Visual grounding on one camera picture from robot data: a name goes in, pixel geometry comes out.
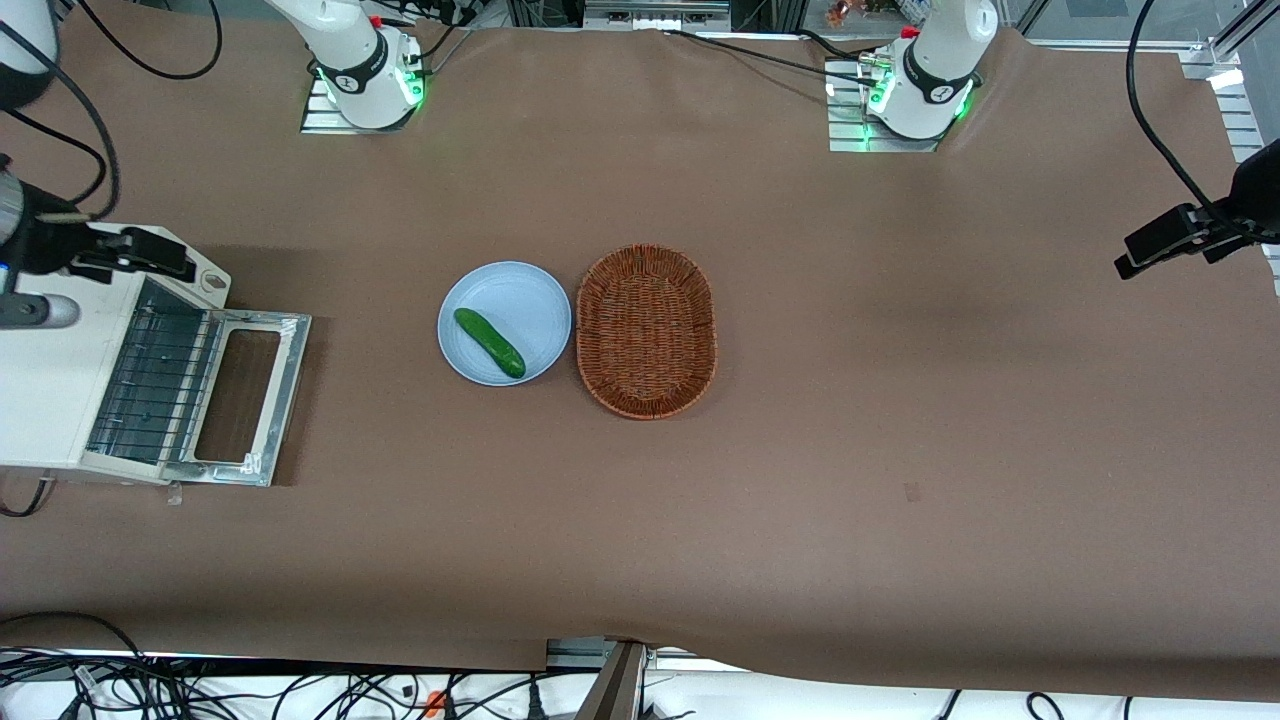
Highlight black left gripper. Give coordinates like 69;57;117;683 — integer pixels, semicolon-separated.
1114;140;1280;281

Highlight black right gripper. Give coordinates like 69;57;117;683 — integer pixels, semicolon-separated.
18;208;197;286

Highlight oven door with glass window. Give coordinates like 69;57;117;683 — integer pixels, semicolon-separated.
165;310;313;488

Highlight white toaster oven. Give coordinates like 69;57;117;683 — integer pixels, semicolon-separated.
0;225;233;486

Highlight green cucumber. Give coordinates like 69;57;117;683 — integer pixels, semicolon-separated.
453;307;527;380

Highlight light blue plate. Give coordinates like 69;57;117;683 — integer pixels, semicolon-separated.
437;261;573;387

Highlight brown paper table cover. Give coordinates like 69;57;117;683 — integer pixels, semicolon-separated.
0;10;1280;701

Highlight brown wicker basket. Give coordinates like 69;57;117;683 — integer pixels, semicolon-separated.
575;244;719;421

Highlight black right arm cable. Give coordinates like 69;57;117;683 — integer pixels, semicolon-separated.
0;0;223;219

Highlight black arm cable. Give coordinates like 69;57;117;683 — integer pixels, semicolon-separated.
0;0;223;219
1126;0;1246;236

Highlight wire oven rack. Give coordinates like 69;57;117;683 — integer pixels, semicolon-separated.
88;282;213;466

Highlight aluminium table frame profile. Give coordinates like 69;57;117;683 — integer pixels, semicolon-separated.
1180;0;1280;296

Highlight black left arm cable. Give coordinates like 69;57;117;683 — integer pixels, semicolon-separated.
1126;0;1246;236

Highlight aluminium right arm base plate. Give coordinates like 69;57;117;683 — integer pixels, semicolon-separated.
300;72;423;135

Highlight black oven power cable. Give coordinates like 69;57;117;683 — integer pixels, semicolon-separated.
0;478;53;519

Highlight black looping floor cable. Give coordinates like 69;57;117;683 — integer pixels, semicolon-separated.
0;611;151;666

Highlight aluminium left arm base plate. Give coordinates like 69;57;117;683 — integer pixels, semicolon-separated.
827;58;949;154

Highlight tangled black floor cables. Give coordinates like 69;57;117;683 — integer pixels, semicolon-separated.
0;645;546;720

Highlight black cable on table cover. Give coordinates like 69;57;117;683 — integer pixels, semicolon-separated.
660;28;886;89

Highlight aluminium rear frame bar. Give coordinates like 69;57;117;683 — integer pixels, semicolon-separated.
583;0;731;31

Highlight aluminium frame post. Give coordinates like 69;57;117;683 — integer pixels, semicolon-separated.
546;638;653;720

